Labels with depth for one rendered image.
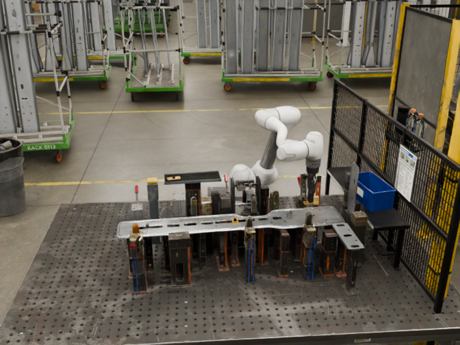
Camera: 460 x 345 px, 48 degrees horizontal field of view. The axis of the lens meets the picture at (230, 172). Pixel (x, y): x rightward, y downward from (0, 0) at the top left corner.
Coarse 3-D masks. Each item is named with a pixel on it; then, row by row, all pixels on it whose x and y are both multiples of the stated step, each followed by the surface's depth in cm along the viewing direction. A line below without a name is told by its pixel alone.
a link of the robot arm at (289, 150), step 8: (272, 120) 334; (272, 128) 333; (280, 128) 324; (280, 136) 311; (280, 144) 303; (288, 144) 292; (296, 144) 293; (304, 144) 295; (280, 152) 292; (288, 152) 290; (296, 152) 291; (304, 152) 294; (288, 160) 293; (296, 160) 296
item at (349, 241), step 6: (336, 228) 307; (342, 228) 307; (348, 228) 307; (342, 234) 301; (348, 234) 301; (354, 234) 301; (342, 240) 294; (348, 240) 294; (354, 240) 294; (348, 246) 288; (360, 246) 288
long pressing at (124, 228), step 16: (304, 208) 330; (320, 208) 330; (128, 224) 312; (144, 224) 312; (160, 224) 312; (176, 224) 312; (224, 224) 312; (240, 224) 312; (256, 224) 312; (272, 224) 312; (288, 224) 312; (320, 224) 312
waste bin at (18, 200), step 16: (0, 144) 521; (16, 144) 532; (0, 160) 499; (16, 160) 512; (0, 176) 507; (16, 176) 519; (0, 192) 514; (16, 192) 524; (0, 208) 521; (16, 208) 530
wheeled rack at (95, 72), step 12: (36, 0) 971; (48, 0) 982; (84, 0) 968; (96, 0) 950; (60, 48) 1032; (108, 48) 1045; (108, 60) 1038; (48, 72) 990; (72, 72) 976; (84, 72) 998; (96, 72) 1000; (108, 72) 1007
